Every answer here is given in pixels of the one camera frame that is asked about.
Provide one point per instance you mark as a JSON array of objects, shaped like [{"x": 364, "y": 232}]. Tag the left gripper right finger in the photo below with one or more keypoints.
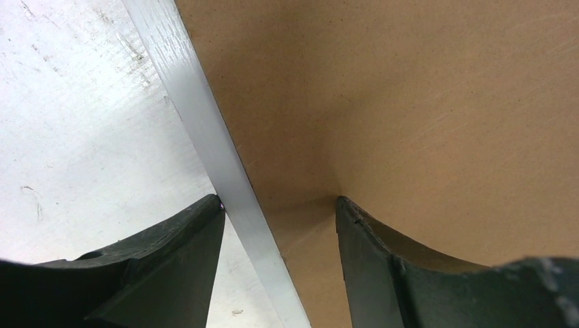
[{"x": 392, "y": 280}]

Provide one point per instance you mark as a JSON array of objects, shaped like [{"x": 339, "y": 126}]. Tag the white brown backing board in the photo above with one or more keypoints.
[{"x": 453, "y": 122}]

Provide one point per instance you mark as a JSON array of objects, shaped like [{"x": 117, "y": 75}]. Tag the white picture frame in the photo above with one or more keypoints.
[{"x": 167, "y": 42}]

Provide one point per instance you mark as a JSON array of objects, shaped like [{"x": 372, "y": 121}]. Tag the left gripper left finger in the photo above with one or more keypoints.
[{"x": 162, "y": 276}]

